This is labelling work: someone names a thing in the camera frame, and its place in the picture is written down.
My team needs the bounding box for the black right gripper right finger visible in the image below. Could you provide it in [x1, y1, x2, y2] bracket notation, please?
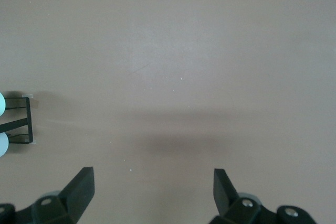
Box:
[209, 168, 316, 224]

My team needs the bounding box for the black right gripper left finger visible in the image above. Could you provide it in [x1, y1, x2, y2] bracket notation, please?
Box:
[0, 166, 95, 224]

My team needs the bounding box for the grey cup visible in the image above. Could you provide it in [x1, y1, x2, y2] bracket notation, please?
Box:
[0, 132, 11, 158]

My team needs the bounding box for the clear tape piece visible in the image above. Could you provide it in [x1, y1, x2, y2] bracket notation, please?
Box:
[22, 94, 40, 108]

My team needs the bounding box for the black wire cup rack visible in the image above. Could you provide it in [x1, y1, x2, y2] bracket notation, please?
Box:
[0, 97, 35, 145]

